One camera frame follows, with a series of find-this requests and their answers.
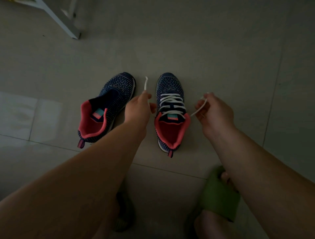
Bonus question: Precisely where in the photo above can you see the white shoelace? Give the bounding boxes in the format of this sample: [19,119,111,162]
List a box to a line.
[144,76,210,118]

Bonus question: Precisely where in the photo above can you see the person's left leg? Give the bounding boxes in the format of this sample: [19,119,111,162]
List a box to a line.
[93,202,120,239]

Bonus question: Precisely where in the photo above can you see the person's right hand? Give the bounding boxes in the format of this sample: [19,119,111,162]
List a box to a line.
[194,92,238,143]

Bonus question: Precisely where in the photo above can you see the blue knit sneaker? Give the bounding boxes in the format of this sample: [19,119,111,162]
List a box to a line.
[154,72,191,158]
[77,72,136,149]

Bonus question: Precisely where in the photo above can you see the person's left forearm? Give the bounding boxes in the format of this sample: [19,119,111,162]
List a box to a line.
[0,122,147,239]

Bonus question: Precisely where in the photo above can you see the person's right leg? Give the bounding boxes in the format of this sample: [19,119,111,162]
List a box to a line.
[194,172,237,239]

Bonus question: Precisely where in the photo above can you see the person's right forearm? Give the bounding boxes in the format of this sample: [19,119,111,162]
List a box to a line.
[211,128,315,239]

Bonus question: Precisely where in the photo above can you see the white metal shoe rack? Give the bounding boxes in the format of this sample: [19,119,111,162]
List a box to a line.
[10,0,81,40]

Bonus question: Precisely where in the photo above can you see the person's left hand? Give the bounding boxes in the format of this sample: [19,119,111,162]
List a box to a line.
[124,90,157,138]

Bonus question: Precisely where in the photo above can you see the person's leg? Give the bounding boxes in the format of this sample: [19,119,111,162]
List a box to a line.
[93,202,120,239]
[194,172,237,239]

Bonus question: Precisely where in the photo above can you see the green foam slipper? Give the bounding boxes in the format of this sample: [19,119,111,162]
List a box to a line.
[114,192,136,232]
[186,166,241,238]

